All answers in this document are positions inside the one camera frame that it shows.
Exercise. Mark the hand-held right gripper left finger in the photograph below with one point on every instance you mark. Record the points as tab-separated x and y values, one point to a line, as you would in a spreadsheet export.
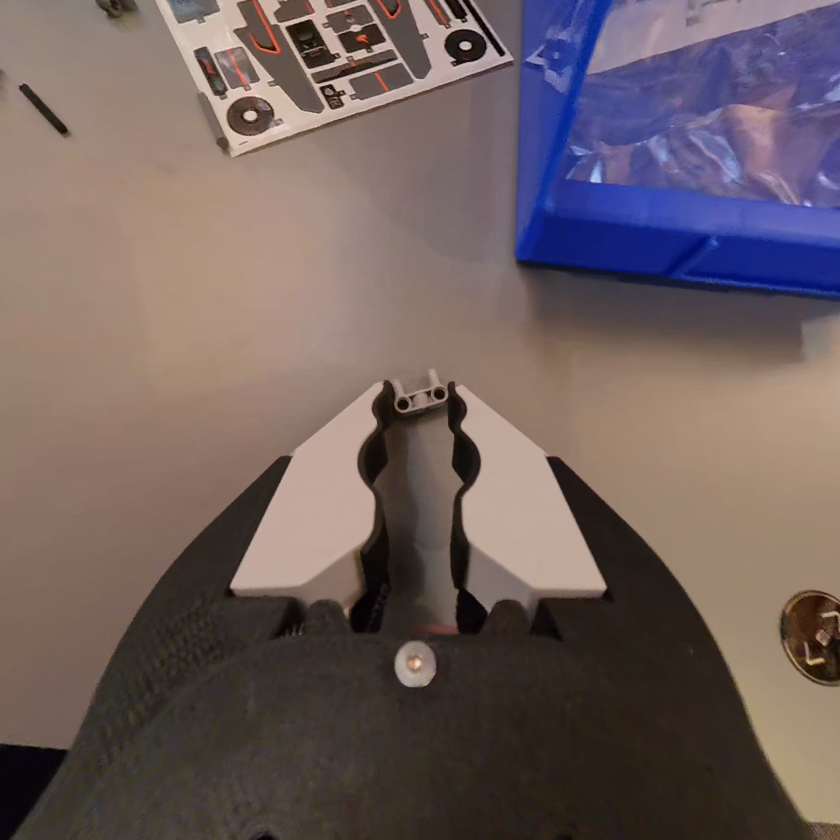
315	512

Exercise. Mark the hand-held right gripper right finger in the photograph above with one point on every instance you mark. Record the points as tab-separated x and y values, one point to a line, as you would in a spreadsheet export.
518	518

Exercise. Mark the light grey lego connector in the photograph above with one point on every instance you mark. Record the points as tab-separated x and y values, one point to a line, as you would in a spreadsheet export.
420	398

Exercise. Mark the dark grey lego pin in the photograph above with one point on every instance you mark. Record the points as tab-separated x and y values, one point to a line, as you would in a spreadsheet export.
213	121

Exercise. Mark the lego sticker sheet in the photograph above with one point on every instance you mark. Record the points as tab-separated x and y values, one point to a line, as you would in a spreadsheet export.
295	98

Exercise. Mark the black lego axle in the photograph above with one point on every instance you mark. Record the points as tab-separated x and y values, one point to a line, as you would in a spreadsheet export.
43	108

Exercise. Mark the grey lego piece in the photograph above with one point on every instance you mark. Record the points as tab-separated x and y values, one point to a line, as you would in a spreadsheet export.
117	5

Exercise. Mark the blue plastic bin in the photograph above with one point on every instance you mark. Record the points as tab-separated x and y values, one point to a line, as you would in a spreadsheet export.
656	236

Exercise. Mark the round metal disc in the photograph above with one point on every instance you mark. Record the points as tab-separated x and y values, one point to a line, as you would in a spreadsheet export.
814	636

